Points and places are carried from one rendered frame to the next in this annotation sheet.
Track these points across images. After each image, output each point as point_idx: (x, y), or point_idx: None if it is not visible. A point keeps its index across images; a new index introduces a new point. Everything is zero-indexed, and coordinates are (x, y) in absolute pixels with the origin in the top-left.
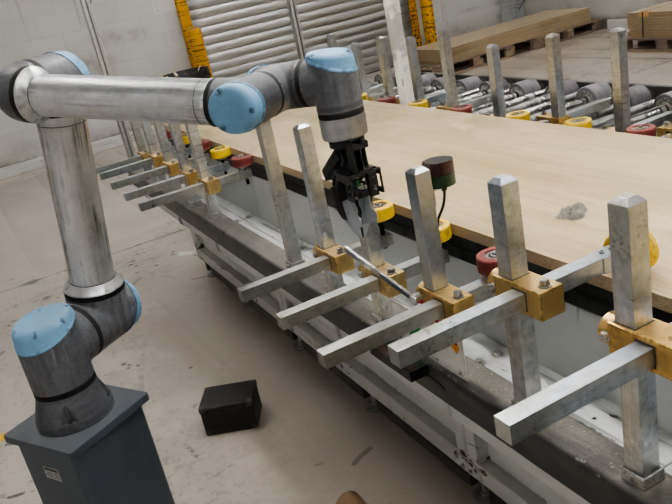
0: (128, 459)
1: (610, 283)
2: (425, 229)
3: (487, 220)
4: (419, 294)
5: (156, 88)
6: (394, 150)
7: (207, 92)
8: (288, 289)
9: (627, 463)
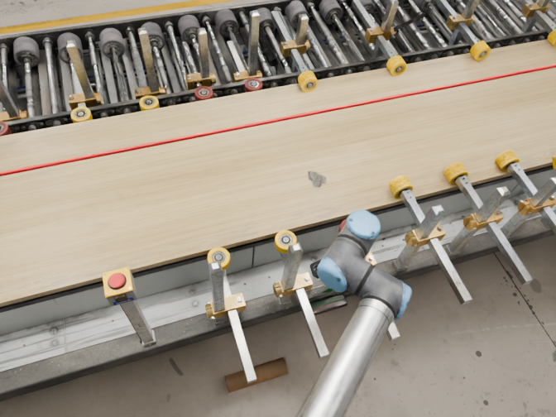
0: None
1: (398, 203)
2: None
3: (296, 213)
4: None
5: (374, 347)
6: (75, 209)
7: (395, 312)
8: (152, 354)
9: (453, 251)
